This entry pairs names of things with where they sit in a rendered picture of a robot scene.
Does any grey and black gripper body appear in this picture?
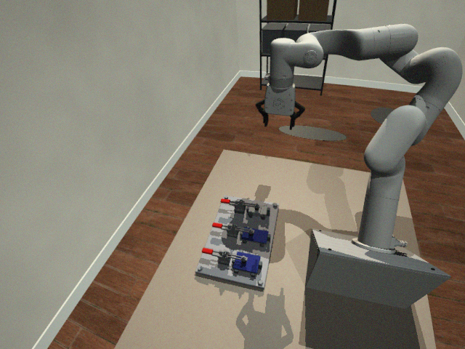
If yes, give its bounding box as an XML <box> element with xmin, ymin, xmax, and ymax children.
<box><xmin>264</xmin><ymin>83</ymin><xmax>296</xmax><ymax>116</ymax></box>

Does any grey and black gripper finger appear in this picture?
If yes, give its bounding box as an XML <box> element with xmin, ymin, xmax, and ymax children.
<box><xmin>256</xmin><ymin>99</ymin><xmax>268</xmax><ymax>127</ymax></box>
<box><xmin>290</xmin><ymin>101</ymin><xmax>305</xmax><ymax>130</ymax></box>

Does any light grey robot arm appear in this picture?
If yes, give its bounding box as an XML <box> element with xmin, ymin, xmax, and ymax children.
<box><xmin>265</xmin><ymin>24</ymin><xmax>463</xmax><ymax>254</ymax></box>

